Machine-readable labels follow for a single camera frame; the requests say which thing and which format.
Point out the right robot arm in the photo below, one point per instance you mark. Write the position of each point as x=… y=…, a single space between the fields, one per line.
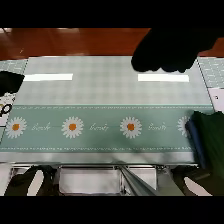
x=178 y=180

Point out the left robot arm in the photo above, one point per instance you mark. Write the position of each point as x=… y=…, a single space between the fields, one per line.
x=18 y=185

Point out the black garment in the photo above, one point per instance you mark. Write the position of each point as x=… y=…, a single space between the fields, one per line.
x=166 y=50

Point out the dark green garment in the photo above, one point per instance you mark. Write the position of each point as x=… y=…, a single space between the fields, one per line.
x=213 y=140

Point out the blue garment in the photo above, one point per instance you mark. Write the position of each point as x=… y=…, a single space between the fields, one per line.
x=195 y=140

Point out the silver frame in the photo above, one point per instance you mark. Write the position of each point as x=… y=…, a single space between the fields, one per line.
x=140 y=186

